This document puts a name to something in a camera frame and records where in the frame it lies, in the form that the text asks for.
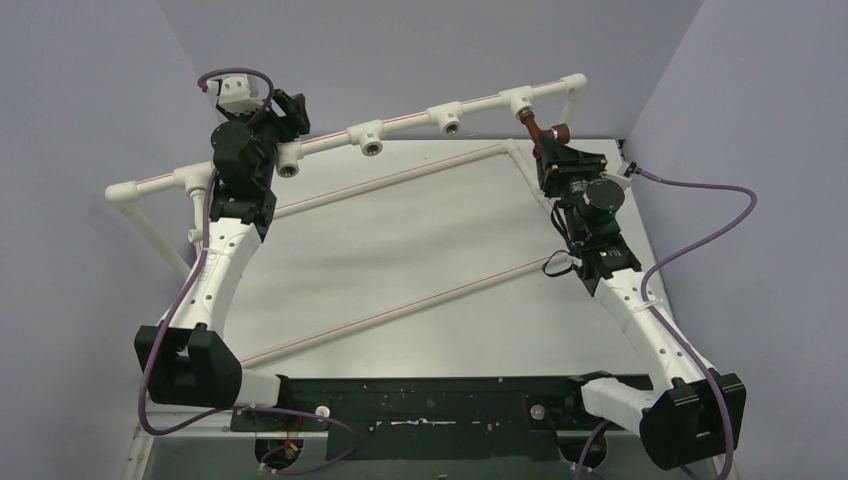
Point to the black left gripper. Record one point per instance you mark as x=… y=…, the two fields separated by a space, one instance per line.
x=294 y=123

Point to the aluminium rail frame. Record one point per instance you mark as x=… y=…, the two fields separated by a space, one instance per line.
x=181 y=421

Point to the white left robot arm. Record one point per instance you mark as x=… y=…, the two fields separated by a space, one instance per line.
x=184 y=359

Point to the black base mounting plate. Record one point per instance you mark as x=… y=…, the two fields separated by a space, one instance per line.
x=481 y=418

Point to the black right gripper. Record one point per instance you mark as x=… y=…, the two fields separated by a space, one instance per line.
x=569 y=168

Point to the white pipe frame with tees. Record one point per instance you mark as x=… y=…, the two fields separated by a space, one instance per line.
x=398 y=249

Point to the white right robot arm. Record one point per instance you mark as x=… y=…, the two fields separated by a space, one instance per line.
x=612 y=275

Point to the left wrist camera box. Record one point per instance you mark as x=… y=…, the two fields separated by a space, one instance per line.
x=236 y=94

